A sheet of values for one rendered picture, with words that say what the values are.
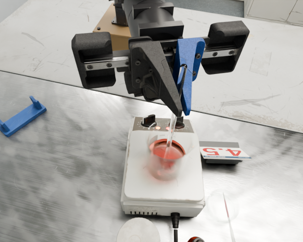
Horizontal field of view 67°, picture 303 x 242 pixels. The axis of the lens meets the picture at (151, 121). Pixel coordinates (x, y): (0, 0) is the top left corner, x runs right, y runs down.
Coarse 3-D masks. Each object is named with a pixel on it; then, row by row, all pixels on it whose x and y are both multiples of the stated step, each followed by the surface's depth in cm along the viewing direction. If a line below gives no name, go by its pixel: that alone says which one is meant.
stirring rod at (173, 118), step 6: (180, 66) 19; (186, 66) 19; (180, 72) 19; (186, 72) 19; (180, 78) 20; (180, 84) 20; (180, 90) 21; (180, 96) 21; (174, 114) 24; (174, 120) 24; (174, 126) 25; (168, 138) 27; (168, 144) 28; (168, 150) 30; (168, 156) 31
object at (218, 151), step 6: (204, 150) 46; (210, 150) 46; (216, 150) 46; (222, 150) 46; (228, 150) 46; (234, 150) 47; (240, 150) 47; (234, 156) 43; (240, 156) 44; (246, 156) 44
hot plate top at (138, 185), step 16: (144, 144) 38; (128, 160) 36; (144, 160) 36; (192, 160) 37; (128, 176) 35; (144, 176) 35; (192, 176) 35; (128, 192) 33; (144, 192) 33; (160, 192) 33; (176, 192) 34; (192, 192) 34
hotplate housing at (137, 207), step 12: (132, 120) 48; (132, 204) 34; (144, 204) 35; (156, 204) 35; (168, 204) 35; (180, 204) 35; (192, 204) 35; (204, 204) 35; (180, 216) 39; (192, 216) 38
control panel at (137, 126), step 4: (136, 120) 47; (140, 120) 47; (156, 120) 48; (184, 120) 49; (188, 120) 49; (136, 124) 45; (140, 124) 45; (188, 124) 46; (136, 128) 44; (140, 128) 44; (144, 128) 44
